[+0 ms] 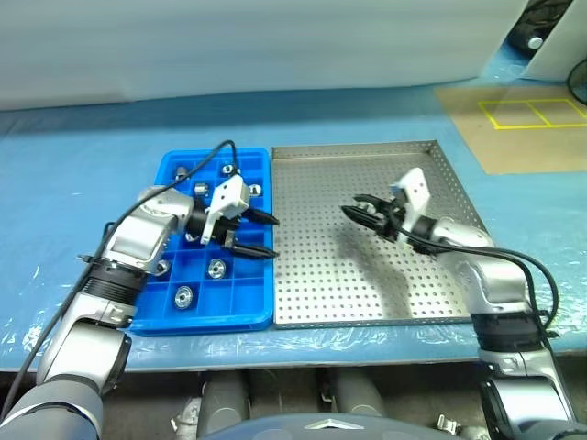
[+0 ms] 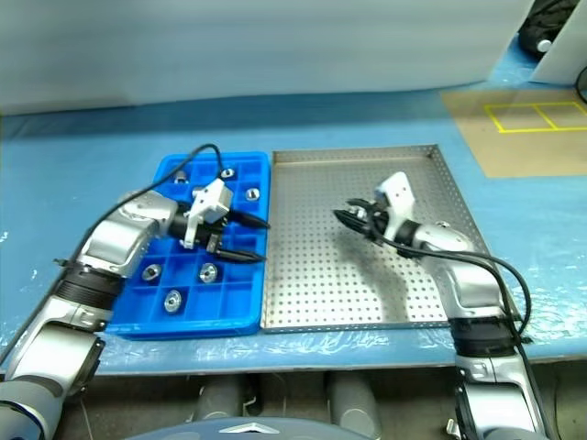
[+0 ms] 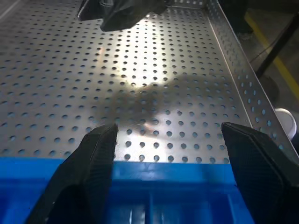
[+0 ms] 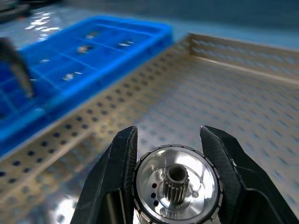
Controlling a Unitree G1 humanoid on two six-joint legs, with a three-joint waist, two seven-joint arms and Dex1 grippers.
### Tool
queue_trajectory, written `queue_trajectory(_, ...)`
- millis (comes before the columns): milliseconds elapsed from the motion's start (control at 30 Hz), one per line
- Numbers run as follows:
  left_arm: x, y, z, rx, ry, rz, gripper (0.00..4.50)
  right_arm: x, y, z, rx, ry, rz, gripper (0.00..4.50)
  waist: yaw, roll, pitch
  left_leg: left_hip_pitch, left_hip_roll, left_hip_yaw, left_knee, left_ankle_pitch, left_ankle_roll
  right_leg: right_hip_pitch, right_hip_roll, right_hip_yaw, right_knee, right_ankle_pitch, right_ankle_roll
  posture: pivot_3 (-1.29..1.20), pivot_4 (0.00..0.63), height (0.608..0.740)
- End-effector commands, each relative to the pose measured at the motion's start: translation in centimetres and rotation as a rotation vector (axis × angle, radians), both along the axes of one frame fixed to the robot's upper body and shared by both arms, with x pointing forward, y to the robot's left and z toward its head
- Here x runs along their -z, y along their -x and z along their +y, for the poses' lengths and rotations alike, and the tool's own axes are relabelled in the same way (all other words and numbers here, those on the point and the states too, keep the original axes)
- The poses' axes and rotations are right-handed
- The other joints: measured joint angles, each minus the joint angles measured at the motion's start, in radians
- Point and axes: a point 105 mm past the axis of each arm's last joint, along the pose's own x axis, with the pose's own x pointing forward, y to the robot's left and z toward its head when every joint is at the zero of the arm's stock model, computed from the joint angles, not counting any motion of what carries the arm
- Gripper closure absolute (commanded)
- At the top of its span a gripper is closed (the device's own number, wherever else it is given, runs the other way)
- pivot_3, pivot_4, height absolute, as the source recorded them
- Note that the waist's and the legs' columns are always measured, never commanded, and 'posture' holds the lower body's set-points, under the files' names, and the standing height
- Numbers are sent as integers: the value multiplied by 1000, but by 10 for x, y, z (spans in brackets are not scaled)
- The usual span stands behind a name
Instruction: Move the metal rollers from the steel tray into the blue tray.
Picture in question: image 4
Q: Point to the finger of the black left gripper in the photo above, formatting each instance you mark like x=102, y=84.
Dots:
x=17, y=65

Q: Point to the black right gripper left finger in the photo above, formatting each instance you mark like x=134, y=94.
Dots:
x=105, y=175

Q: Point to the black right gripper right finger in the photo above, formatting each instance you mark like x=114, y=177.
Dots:
x=233, y=177

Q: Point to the metal nut bottom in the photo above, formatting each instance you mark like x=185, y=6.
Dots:
x=177, y=186

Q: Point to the blue compartment tray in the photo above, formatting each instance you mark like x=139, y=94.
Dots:
x=102, y=60

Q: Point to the perforated metal tray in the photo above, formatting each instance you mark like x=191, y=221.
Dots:
x=187, y=93

